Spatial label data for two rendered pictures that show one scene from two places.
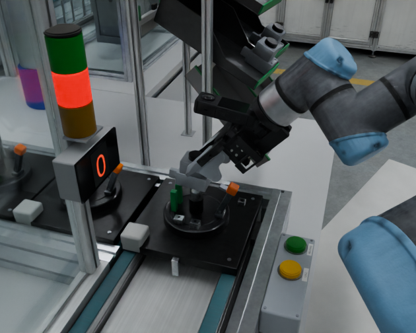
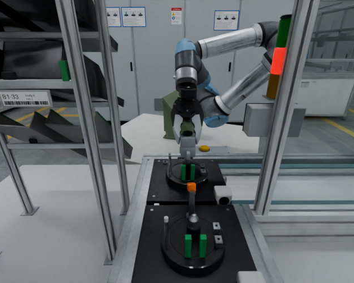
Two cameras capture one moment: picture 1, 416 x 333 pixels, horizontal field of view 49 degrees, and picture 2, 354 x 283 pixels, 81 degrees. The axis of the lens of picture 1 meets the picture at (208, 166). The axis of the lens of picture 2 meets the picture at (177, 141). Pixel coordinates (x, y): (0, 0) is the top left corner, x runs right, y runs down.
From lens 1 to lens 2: 1.14 m
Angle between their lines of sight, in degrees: 90
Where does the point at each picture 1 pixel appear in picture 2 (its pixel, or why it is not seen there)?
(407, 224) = not seen: hidden behind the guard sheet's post
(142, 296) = (245, 197)
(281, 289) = (216, 150)
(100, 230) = (230, 215)
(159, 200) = (178, 196)
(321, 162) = (77, 168)
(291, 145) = (49, 181)
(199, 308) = (235, 177)
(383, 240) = not seen: hidden behind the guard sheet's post
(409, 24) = not seen: outside the picture
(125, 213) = (202, 208)
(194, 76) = (98, 122)
